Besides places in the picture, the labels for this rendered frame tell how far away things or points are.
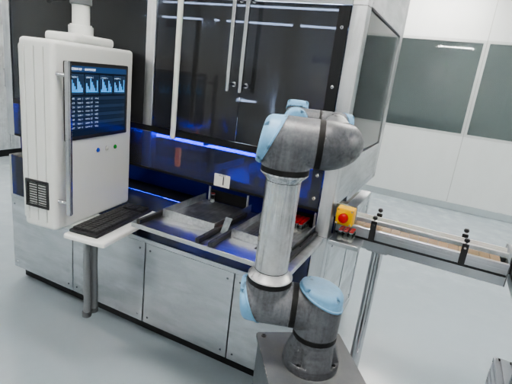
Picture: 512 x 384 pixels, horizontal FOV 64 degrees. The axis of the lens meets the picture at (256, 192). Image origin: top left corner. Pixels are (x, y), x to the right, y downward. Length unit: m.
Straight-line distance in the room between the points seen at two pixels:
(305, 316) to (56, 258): 2.07
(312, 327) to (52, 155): 1.20
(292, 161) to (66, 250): 2.06
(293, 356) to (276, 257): 0.27
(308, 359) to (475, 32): 5.55
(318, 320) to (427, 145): 5.33
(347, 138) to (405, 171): 5.42
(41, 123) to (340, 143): 1.23
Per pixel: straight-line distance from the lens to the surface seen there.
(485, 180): 6.33
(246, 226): 1.76
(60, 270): 2.89
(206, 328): 2.27
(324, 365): 1.14
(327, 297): 1.05
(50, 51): 1.74
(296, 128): 0.91
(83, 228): 1.83
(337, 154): 0.92
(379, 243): 1.85
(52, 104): 1.75
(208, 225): 1.70
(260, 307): 1.06
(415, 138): 6.27
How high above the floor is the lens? 1.52
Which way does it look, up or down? 16 degrees down
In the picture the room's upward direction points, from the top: 7 degrees clockwise
